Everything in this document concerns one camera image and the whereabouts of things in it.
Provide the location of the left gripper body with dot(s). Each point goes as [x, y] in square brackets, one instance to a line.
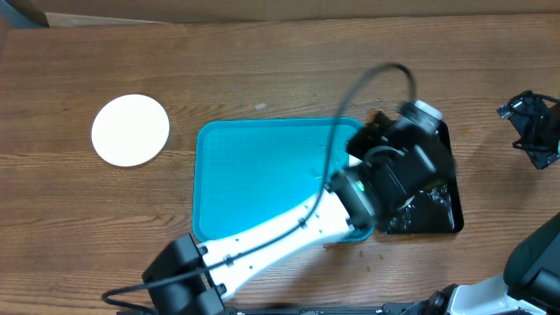
[374, 158]

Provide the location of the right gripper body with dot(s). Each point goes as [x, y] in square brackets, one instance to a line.
[530, 122]

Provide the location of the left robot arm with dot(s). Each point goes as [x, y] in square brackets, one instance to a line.
[186, 275]

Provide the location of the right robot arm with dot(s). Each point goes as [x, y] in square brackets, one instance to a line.
[530, 281]

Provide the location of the black plastic tray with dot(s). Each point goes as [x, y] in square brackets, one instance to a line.
[433, 214]

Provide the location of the teal plastic tray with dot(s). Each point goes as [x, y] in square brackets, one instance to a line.
[249, 171]

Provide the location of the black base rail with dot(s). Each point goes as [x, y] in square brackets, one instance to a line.
[306, 310]

